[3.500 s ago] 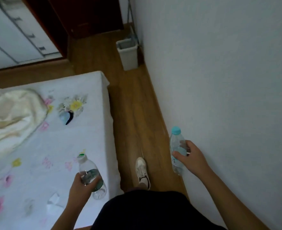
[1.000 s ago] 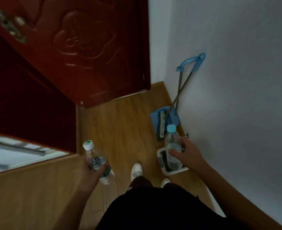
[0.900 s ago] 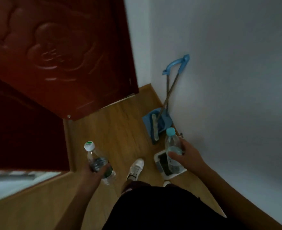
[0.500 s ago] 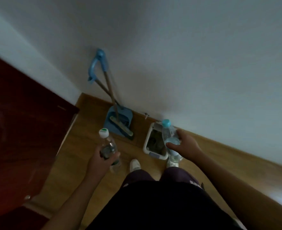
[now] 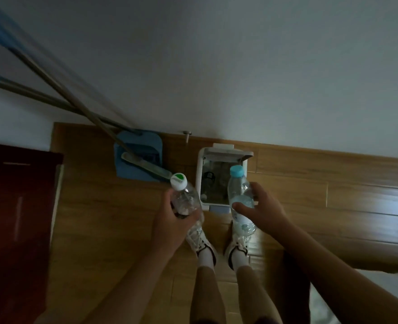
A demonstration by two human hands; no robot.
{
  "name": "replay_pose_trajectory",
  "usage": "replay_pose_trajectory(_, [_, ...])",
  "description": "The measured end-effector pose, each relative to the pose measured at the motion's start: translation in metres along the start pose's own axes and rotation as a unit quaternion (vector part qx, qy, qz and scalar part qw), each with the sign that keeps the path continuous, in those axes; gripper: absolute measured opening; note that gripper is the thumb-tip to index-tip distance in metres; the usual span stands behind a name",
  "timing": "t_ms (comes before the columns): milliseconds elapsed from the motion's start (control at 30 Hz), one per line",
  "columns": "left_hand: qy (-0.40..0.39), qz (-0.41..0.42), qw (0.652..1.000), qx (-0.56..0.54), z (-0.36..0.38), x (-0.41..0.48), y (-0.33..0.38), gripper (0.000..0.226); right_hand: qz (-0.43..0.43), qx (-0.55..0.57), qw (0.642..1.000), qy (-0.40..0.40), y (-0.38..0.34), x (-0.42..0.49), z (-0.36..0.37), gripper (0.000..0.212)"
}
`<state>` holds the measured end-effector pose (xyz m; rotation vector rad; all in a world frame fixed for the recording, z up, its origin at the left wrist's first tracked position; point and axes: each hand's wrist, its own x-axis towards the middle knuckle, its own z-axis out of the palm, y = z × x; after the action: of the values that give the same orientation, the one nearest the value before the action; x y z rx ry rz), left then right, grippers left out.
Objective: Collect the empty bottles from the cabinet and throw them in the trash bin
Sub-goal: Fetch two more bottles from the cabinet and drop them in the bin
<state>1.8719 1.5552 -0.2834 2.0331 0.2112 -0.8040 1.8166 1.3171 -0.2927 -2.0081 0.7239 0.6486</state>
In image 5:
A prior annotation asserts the person's left hand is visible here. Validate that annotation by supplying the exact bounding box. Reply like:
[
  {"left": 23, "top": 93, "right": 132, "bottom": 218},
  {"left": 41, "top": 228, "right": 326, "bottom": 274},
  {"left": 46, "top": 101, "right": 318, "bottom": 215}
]
[{"left": 152, "top": 189, "right": 203, "bottom": 259}]

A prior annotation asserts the person's right hand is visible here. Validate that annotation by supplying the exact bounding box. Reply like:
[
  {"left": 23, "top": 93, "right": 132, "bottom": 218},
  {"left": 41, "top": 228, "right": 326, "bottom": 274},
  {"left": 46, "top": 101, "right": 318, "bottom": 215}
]
[{"left": 232, "top": 181, "right": 295, "bottom": 239}]

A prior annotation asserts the clear bottle with blue cap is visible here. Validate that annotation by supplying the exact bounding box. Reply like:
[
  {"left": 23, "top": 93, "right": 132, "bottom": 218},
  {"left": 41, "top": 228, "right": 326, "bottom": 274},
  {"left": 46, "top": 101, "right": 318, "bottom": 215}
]
[{"left": 227, "top": 165, "right": 257, "bottom": 237}]

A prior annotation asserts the clear bottle with white cap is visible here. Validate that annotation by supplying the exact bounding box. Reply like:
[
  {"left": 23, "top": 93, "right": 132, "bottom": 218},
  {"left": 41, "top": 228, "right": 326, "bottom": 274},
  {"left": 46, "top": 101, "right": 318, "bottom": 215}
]
[{"left": 169, "top": 172, "right": 205, "bottom": 244}]

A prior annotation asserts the person's right forearm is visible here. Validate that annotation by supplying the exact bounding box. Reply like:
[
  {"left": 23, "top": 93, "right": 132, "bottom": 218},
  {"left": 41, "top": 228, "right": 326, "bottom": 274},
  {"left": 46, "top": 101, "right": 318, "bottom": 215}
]
[{"left": 271, "top": 221, "right": 398, "bottom": 324}]

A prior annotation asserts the person's left forearm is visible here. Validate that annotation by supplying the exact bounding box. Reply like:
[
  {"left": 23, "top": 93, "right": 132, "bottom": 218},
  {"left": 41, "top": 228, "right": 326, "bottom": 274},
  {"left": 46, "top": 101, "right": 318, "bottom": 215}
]
[{"left": 81, "top": 244, "right": 186, "bottom": 324}]

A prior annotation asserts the person's left white sneaker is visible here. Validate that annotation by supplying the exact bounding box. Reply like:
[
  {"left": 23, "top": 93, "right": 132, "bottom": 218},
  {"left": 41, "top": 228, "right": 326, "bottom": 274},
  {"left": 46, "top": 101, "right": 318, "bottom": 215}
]
[{"left": 185, "top": 225, "right": 218, "bottom": 268}]

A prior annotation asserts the person's white sneaker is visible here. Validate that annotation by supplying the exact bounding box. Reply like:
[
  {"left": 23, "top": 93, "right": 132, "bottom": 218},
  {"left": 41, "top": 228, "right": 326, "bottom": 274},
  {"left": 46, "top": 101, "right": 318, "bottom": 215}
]
[
  {"left": 185, "top": 225, "right": 218, "bottom": 268},
  {"left": 223, "top": 222, "right": 251, "bottom": 271}
]

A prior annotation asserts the person's right white sneaker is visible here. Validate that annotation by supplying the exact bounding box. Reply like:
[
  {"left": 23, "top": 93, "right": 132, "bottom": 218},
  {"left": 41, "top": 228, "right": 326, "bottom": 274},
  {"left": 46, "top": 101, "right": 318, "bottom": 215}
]
[{"left": 223, "top": 222, "right": 251, "bottom": 271}]

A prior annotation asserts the white trash bin with lid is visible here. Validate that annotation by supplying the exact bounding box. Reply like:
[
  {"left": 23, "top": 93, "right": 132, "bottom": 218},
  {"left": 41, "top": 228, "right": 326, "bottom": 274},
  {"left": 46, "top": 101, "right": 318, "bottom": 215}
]
[{"left": 195, "top": 144, "right": 254, "bottom": 213}]

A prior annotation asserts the person's left leg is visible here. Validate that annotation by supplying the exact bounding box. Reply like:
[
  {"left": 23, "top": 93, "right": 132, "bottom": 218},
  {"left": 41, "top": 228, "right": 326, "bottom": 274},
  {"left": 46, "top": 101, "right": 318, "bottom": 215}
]
[{"left": 189, "top": 248, "right": 227, "bottom": 324}]

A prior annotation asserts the person's leg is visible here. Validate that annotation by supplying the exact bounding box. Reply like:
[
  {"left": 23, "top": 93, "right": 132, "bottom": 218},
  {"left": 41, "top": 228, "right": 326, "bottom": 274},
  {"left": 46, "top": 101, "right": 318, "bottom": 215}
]
[
  {"left": 231, "top": 251, "right": 284, "bottom": 324},
  {"left": 189, "top": 248, "right": 227, "bottom": 324}
]

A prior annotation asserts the person's right leg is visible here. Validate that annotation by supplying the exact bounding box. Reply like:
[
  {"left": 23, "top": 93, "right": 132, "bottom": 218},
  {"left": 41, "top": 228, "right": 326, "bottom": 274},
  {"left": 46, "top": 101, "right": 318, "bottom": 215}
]
[{"left": 231, "top": 251, "right": 284, "bottom": 324}]

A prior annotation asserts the white bed sheet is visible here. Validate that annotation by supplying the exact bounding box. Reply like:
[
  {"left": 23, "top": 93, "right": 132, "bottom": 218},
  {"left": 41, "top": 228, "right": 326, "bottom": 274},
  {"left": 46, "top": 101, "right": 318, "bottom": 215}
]
[{"left": 309, "top": 268, "right": 398, "bottom": 324}]

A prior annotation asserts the dark red wooden cabinet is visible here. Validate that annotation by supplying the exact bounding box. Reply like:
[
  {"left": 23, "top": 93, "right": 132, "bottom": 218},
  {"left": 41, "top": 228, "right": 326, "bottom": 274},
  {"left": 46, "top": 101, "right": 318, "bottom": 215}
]
[{"left": 0, "top": 142, "right": 64, "bottom": 324}]

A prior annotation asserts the blue long-handled dustpan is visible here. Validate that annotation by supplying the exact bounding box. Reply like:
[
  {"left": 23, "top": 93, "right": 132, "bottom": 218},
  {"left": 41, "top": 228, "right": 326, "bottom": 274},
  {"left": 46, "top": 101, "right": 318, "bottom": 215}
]
[{"left": 0, "top": 68, "right": 163, "bottom": 183}]

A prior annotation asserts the broom with grey handle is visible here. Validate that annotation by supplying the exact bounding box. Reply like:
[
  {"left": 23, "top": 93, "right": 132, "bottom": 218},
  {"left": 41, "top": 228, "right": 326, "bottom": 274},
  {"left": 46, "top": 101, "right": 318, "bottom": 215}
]
[{"left": 0, "top": 3, "right": 173, "bottom": 181}]

